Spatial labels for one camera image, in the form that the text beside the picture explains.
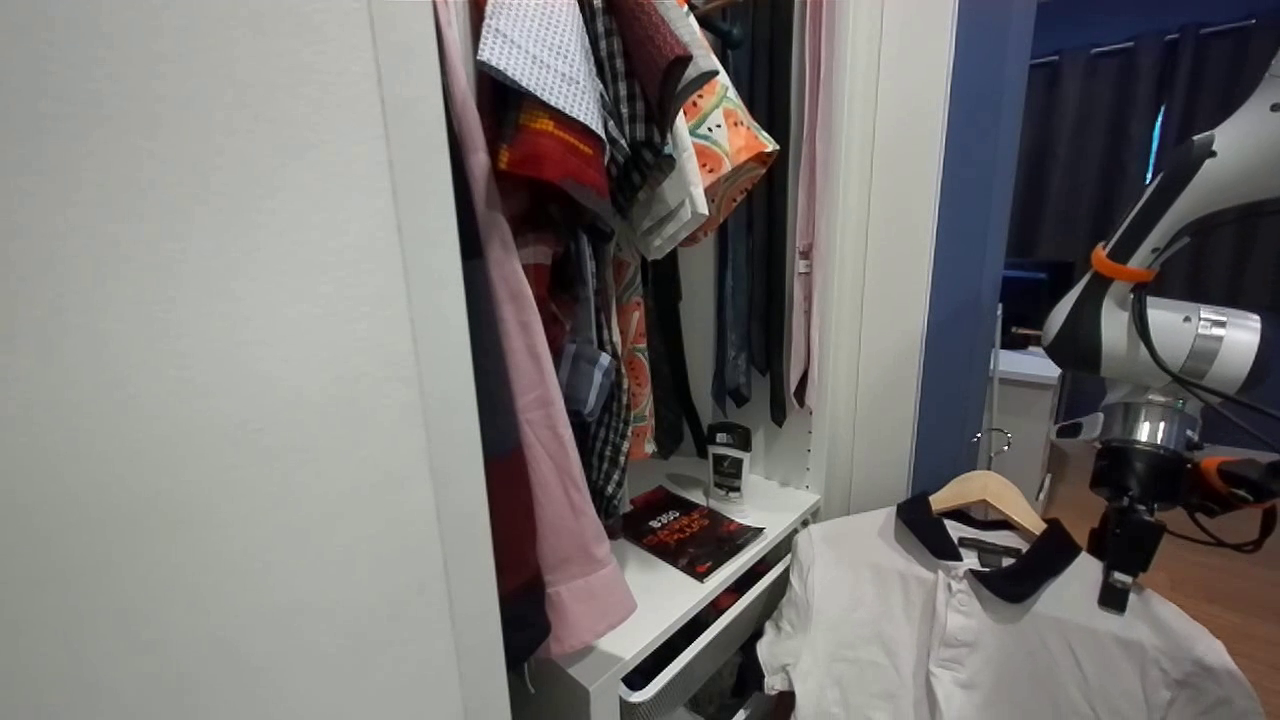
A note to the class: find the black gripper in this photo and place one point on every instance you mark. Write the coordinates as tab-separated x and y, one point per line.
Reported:
1128	513

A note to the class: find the wooden clothes hanger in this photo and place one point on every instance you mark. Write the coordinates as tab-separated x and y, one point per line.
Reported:
986	491

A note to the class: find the white shirt with black collar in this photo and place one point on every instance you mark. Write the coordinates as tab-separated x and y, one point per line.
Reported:
907	626

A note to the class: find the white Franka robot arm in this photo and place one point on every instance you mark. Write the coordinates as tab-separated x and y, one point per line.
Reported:
1186	343

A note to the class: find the light pink long shirt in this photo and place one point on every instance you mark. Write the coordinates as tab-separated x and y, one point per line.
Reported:
805	201

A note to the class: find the pink hanging shirt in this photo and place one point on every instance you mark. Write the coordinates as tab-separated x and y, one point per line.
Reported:
544	504

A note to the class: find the orange floral shirt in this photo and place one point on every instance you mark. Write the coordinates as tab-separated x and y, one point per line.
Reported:
727	140

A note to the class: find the black white checked shirt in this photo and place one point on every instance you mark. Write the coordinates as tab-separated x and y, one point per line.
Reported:
623	104

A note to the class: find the red orange patterned shirt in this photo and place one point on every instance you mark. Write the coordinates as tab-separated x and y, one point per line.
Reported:
544	152

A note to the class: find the maroon hanging shirt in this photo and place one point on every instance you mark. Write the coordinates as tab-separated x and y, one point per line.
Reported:
653	43

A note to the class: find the white dotted shirt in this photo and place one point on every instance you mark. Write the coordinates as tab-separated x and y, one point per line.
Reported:
543	53

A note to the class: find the white closet door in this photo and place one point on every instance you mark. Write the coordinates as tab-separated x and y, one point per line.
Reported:
202	362

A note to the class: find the white bedside cabinet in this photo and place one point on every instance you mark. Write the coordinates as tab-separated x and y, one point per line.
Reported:
1024	412

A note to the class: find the black white deodorant stick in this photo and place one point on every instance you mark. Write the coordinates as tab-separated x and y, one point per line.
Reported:
727	464

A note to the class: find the dark red book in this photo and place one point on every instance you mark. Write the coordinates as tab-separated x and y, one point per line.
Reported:
686	530

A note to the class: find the white drawer unit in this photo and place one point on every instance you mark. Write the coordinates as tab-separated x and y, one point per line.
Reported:
665	600

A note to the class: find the black hanging garment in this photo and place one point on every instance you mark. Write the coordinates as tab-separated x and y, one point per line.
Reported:
745	305

